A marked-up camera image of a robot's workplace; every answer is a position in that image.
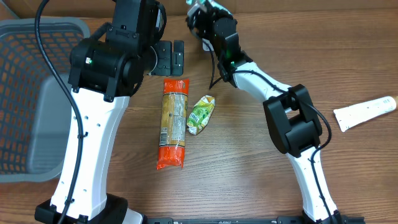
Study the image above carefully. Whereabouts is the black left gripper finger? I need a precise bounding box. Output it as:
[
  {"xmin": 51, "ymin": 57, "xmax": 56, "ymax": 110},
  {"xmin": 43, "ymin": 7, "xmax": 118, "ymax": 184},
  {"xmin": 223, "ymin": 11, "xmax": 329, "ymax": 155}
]
[
  {"xmin": 173, "ymin": 40, "xmax": 184, "ymax": 59},
  {"xmin": 171, "ymin": 58, "xmax": 184, "ymax": 77}
]

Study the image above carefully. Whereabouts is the teal snack packet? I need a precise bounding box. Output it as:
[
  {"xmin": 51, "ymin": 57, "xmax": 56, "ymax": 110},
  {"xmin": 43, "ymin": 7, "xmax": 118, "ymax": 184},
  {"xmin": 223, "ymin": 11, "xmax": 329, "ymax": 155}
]
[{"xmin": 185, "ymin": 0, "xmax": 214, "ymax": 7}]

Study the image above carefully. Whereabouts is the green yellow snack packet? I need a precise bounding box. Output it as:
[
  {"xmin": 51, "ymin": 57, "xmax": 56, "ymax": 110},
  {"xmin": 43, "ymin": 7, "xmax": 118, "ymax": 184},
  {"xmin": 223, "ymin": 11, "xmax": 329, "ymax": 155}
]
[{"xmin": 187, "ymin": 95, "xmax": 215, "ymax": 135}]

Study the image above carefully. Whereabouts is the orange noodle packet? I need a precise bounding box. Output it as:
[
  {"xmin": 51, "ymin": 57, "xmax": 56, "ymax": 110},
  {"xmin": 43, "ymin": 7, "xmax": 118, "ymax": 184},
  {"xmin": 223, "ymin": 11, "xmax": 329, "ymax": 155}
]
[{"xmin": 157, "ymin": 78, "xmax": 190, "ymax": 170}]

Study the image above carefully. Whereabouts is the white tube with gold cap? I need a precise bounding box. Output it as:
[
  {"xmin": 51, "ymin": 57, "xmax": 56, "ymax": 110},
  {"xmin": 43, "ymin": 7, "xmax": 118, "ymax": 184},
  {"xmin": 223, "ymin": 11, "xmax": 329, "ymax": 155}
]
[{"xmin": 333, "ymin": 96, "xmax": 397, "ymax": 132}]

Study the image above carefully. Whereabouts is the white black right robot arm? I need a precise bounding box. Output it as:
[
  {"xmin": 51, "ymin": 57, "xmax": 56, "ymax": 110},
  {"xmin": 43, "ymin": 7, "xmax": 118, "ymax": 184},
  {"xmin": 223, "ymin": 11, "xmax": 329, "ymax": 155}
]
[{"xmin": 186, "ymin": 1, "xmax": 344, "ymax": 223}]

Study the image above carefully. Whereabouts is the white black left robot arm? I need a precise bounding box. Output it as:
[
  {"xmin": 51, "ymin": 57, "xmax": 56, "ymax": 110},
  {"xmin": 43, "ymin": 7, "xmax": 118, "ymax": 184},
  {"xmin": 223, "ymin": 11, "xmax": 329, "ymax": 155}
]
[{"xmin": 35, "ymin": 0, "xmax": 184, "ymax": 224}]

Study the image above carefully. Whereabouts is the white barcode scanner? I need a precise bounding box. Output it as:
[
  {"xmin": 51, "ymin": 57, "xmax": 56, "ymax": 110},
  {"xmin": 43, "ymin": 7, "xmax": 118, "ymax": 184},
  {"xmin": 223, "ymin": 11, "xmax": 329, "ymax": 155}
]
[{"xmin": 202, "ymin": 39, "xmax": 213, "ymax": 52}]

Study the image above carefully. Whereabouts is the dark grey plastic basket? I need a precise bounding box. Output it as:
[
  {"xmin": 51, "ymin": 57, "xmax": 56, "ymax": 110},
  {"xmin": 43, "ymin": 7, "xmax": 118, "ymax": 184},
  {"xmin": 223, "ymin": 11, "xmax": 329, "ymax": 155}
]
[{"xmin": 1, "ymin": 19, "xmax": 72, "ymax": 183}]

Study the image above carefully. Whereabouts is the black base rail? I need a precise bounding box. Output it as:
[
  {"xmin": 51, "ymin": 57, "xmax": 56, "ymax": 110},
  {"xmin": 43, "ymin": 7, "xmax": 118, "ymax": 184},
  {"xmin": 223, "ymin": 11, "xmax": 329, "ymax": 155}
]
[{"xmin": 142, "ymin": 215, "xmax": 366, "ymax": 224}]

